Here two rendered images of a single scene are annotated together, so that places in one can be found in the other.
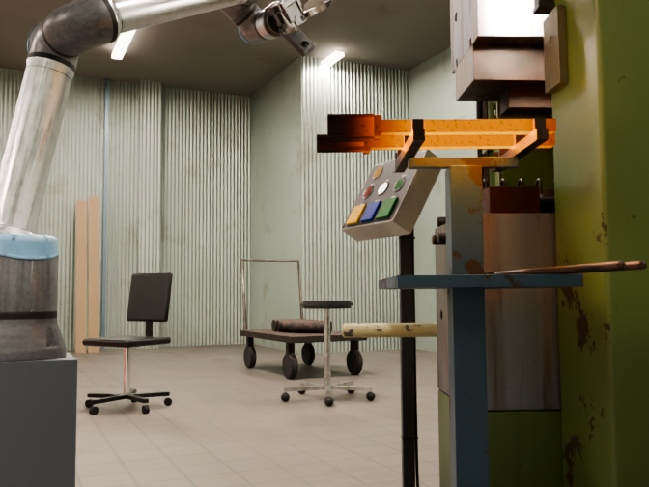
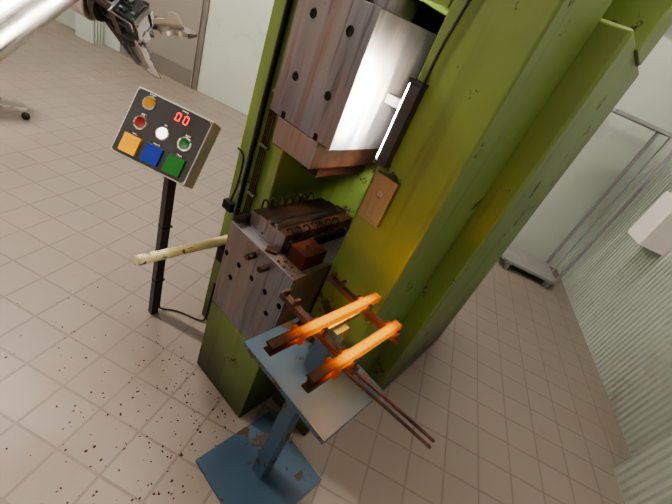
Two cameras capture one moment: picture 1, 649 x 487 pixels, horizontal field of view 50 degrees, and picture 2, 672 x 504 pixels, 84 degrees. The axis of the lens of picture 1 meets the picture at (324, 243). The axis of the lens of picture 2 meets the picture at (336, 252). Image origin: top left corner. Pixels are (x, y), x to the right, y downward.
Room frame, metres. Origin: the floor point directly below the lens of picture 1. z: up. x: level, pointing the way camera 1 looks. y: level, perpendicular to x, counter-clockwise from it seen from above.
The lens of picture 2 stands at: (0.97, 0.52, 1.74)
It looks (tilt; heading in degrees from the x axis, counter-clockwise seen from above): 32 degrees down; 301
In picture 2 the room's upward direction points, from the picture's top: 24 degrees clockwise
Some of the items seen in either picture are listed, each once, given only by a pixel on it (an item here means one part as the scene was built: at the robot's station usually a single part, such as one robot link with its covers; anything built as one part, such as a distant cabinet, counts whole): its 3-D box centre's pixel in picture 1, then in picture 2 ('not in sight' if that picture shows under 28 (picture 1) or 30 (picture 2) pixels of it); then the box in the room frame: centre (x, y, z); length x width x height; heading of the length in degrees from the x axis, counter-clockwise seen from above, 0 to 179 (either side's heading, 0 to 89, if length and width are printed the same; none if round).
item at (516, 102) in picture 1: (560, 100); (337, 163); (1.82, -0.63, 1.24); 0.30 x 0.07 x 0.06; 92
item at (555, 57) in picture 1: (554, 50); (378, 199); (1.52, -0.52, 1.27); 0.09 x 0.02 x 0.17; 2
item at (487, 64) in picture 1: (541, 74); (333, 142); (1.84, -0.59, 1.32); 0.42 x 0.20 x 0.10; 92
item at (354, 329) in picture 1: (413, 329); (185, 249); (2.17, -0.27, 0.62); 0.44 x 0.05 x 0.05; 92
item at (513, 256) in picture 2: not in sight; (573, 203); (1.31, -4.21, 0.93); 0.68 x 0.56 x 1.87; 24
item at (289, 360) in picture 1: (297, 313); not in sight; (6.75, 0.26, 0.55); 1.42 x 0.81 x 1.10; 24
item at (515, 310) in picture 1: (559, 308); (296, 273); (1.79, -0.60, 0.69); 0.56 x 0.38 x 0.45; 92
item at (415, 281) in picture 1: (465, 282); (314, 368); (1.33, -0.27, 0.75); 0.40 x 0.30 x 0.02; 0
